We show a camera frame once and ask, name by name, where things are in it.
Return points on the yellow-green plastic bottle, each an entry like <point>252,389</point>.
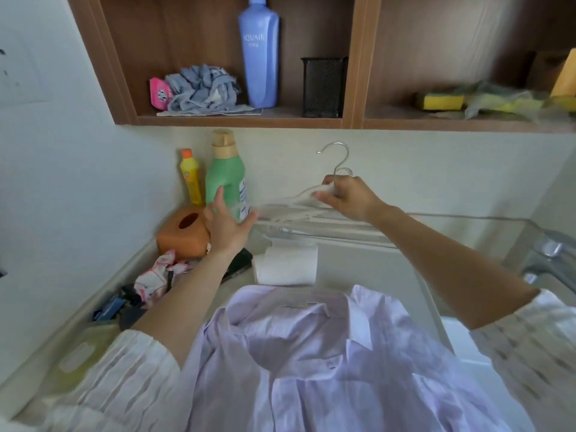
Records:
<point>76,359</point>

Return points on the clear plastic container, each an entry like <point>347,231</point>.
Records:
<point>490,236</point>

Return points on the clear bag of sponges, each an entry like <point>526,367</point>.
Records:
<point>508,102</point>

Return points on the person's left thumb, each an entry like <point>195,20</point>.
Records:
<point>219,200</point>

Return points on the tall blue plastic bottle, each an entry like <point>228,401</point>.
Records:
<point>258,53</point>

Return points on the person's right forearm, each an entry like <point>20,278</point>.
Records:
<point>454,269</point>

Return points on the clear hanger with metal hook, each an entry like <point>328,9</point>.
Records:
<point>294,203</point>

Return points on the brown wooden wall shelf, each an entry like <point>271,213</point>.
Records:
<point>355,58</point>

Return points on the white left sleeve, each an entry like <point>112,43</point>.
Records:
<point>103,386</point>

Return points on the green bottle with beige cap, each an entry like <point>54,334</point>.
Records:
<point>229,175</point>

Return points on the black clip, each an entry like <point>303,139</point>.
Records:
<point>132,310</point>

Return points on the person's left forearm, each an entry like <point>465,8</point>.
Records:
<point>180,294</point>

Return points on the white toilet paper roll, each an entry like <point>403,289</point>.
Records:
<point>288,265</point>

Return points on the person's right thumb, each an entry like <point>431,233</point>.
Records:
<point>328,203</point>

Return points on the black mesh pen holder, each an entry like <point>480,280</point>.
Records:
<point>323,87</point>

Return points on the chrome faucet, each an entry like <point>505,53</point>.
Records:
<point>546,260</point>

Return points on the grey-blue bundled cloth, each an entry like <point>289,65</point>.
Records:
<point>202,89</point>

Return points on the pink white patterned cloth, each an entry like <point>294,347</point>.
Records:
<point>157,274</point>

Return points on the white right sleeve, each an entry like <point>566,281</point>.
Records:
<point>531,355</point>

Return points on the person's left hand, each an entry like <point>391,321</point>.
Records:
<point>225,231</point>

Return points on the pink patterned packet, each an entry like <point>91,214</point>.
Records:
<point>159,93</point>

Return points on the yellow bottle with orange cap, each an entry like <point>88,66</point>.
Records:
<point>191,177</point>

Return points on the yellow sponge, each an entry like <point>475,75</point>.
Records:
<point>440,101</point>

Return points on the orange-yellow box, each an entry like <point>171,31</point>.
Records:
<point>566,74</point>

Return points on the stack of clear hangers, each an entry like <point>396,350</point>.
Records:
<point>315,229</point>

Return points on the orange tissue holder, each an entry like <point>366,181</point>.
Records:
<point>180,233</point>

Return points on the lilac shirt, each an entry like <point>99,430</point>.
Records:
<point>324,359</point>

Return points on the white sleeve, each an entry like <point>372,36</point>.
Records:
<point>531,355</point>
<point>103,386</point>

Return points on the flat black device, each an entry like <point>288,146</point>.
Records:
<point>238,264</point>

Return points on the person's right hand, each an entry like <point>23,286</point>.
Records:
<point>355,200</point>

